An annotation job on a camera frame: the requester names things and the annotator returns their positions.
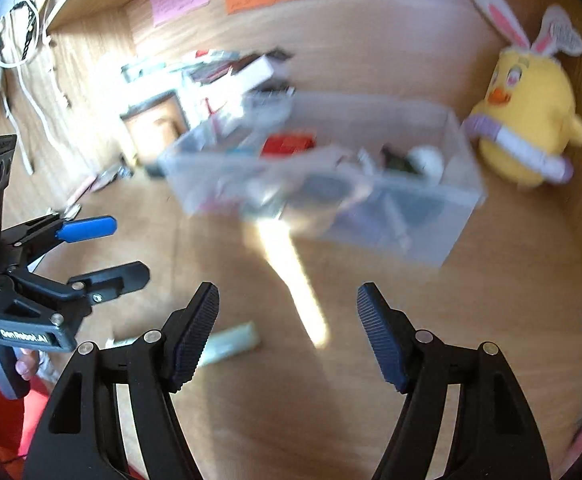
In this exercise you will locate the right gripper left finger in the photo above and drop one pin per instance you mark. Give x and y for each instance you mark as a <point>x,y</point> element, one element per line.
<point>79,435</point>

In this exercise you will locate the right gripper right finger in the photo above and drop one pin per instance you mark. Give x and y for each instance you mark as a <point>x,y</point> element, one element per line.
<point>495,435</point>

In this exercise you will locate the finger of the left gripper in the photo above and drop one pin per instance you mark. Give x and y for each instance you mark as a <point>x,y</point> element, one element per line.
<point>108,284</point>
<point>75,231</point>

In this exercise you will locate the pale green tube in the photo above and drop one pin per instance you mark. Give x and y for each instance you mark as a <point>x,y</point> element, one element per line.
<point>227,343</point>

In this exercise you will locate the left hand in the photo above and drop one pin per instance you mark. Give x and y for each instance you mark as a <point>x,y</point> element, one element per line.
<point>27,363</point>

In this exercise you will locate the brown lidded mug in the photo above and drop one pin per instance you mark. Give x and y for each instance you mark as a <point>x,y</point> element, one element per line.
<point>154,125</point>

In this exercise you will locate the red snack packet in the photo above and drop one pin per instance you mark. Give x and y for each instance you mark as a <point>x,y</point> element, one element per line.
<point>288,143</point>

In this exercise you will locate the clear plastic storage bin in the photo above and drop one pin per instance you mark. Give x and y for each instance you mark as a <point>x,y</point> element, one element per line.
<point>356,186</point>

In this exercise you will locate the white tape roll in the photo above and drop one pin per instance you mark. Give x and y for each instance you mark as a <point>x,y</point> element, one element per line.
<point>428,161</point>

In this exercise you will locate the yellow chick plush toy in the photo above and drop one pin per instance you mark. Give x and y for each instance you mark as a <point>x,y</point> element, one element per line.
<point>528,115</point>

